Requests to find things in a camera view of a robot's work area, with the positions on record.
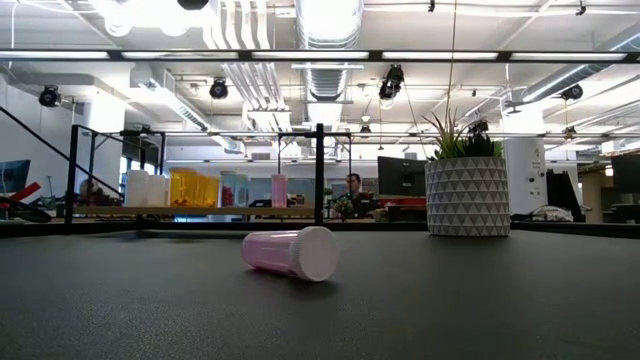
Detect clear bottle teal pills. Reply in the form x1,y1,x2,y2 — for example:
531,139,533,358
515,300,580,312
235,172,250,208

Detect large white plastic bottle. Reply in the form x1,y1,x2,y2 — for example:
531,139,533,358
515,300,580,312
124,169,150,208

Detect wooden shelf board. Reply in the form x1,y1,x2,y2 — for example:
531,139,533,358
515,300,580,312
73,205,317,218

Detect person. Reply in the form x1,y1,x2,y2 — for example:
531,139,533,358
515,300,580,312
332,173,386,221

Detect dark computer monitor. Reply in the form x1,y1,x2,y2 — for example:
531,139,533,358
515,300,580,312
377,155,427,197
0,158,32,194

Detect black ceiling spotlight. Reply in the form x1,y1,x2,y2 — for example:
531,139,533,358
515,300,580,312
38,84,62,108
208,77,230,100
378,63,405,101
559,83,585,102

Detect black overhead light bar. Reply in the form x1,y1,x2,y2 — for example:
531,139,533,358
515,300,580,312
0,48,640,63

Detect potted plant patterned grey pot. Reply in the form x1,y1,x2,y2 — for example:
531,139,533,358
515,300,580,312
422,107,511,237

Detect black metal table frame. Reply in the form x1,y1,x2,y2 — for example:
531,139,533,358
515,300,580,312
0,105,640,240

